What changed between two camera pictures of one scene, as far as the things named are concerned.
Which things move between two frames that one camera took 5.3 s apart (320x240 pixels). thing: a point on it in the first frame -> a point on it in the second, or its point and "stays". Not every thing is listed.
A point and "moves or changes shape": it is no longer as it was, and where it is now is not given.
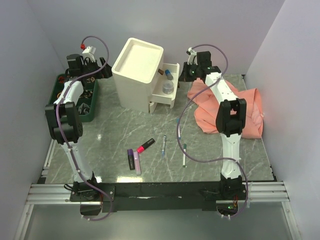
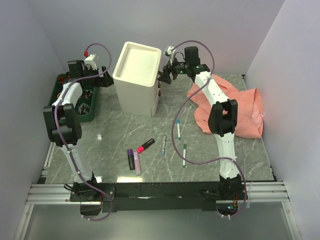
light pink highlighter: [137, 163] stays
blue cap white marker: [177, 121] stays
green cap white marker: [184, 163] stays
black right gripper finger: [182, 77] -> [165, 76]
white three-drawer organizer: [142, 79] moves or changes shape
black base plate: [158, 196] stays
